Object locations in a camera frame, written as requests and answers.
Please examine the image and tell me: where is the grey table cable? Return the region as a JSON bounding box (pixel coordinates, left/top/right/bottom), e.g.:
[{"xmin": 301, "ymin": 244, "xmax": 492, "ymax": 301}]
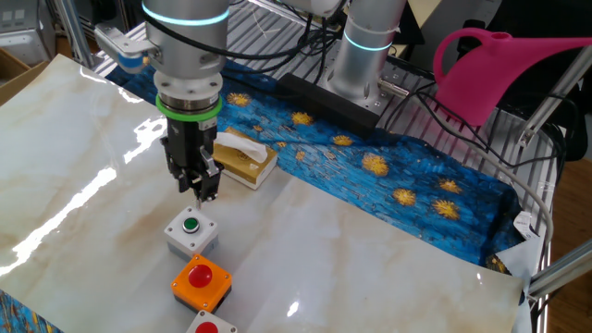
[{"xmin": 413, "ymin": 90, "xmax": 556, "ymax": 260}]

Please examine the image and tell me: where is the gold tissue box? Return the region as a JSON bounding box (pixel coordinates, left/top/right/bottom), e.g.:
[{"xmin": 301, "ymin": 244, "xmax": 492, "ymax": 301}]
[{"xmin": 212, "ymin": 127, "xmax": 278, "ymax": 191}]

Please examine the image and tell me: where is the pink watering can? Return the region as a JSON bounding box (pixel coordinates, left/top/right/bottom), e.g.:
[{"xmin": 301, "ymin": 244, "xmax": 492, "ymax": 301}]
[{"xmin": 433, "ymin": 26, "xmax": 592, "ymax": 128}]

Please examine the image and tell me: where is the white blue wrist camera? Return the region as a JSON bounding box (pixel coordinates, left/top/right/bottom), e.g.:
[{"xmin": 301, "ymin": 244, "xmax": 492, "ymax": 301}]
[{"xmin": 94, "ymin": 23, "xmax": 158, "ymax": 75}]

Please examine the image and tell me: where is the white paper tag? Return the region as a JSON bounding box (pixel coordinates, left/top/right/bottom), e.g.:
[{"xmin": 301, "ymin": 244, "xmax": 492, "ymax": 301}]
[{"xmin": 512, "ymin": 211, "xmax": 541, "ymax": 241}]

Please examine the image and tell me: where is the white box green button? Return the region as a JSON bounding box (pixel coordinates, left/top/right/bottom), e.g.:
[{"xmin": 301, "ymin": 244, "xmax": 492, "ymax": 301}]
[{"xmin": 164, "ymin": 205, "xmax": 219, "ymax": 263}]

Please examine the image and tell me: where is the blue starry painted cloth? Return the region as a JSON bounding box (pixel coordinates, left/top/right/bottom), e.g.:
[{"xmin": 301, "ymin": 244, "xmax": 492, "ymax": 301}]
[{"xmin": 105, "ymin": 59, "xmax": 526, "ymax": 274}]

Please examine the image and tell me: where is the orange box red button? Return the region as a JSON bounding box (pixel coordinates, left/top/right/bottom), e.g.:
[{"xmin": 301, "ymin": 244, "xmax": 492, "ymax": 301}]
[{"xmin": 170, "ymin": 253, "xmax": 233, "ymax": 315}]

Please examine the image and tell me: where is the brown cardboard box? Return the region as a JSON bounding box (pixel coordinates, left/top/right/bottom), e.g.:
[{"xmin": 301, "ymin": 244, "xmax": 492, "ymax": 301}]
[{"xmin": 0, "ymin": 45, "xmax": 50, "ymax": 107}]

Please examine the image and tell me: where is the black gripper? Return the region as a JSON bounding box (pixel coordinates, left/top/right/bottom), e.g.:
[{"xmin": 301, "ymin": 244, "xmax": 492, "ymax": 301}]
[{"xmin": 160, "ymin": 117, "xmax": 224, "ymax": 210}]

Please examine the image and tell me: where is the marble pattern sheet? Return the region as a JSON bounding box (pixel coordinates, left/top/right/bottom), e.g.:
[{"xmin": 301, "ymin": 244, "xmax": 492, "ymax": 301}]
[{"xmin": 0, "ymin": 54, "xmax": 526, "ymax": 333}]

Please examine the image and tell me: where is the white black box red button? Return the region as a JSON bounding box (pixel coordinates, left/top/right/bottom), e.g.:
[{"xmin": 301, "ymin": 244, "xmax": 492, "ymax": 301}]
[{"xmin": 185, "ymin": 309, "xmax": 240, "ymax": 333}]

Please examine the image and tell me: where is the aluminium frame post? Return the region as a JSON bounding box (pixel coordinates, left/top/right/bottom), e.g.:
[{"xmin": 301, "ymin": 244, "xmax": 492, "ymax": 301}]
[
  {"xmin": 526, "ymin": 238, "xmax": 592, "ymax": 300},
  {"xmin": 517, "ymin": 45, "xmax": 592, "ymax": 147},
  {"xmin": 50, "ymin": 0, "xmax": 96, "ymax": 68}
]

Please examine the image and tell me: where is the black table cable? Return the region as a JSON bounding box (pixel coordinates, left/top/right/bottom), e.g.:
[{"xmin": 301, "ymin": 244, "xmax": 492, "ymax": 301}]
[{"xmin": 383, "ymin": 80, "xmax": 579, "ymax": 170}]

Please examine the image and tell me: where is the blue orange painted cloth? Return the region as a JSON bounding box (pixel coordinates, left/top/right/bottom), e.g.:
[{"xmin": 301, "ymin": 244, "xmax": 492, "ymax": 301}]
[{"xmin": 0, "ymin": 289, "xmax": 64, "ymax": 333}]

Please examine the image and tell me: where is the grey metal computer case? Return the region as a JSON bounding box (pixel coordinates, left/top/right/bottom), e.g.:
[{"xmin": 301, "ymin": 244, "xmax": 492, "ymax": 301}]
[{"xmin": 0, "ymin": 0, "xmax": 56, "ymax": 66}]

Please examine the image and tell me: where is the white tissue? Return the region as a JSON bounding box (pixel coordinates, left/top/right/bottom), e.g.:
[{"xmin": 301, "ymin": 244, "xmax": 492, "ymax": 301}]
[{"xmin": 215, "ymin": 131, "xmax": 269, "ymax": 164}]

